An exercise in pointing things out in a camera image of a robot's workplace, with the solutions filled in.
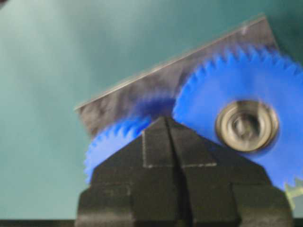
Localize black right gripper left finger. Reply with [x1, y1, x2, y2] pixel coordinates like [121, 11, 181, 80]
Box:
[75, 117, 188, 227]

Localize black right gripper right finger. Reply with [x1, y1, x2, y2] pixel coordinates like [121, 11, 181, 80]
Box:
[167, 118, 294, 227]

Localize small blue gear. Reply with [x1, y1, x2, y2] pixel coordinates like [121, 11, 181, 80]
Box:
[84, 116, 152, 184]

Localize large blue gear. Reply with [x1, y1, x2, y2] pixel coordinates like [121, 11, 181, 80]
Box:
[172, 45, 303, 190]

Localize lower yellow cross marker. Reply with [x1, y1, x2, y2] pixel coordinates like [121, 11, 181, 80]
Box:
[284, 177, 303, 210]

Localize metal base plate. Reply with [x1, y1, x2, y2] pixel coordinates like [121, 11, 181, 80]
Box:
[75, 15, 278, 137]

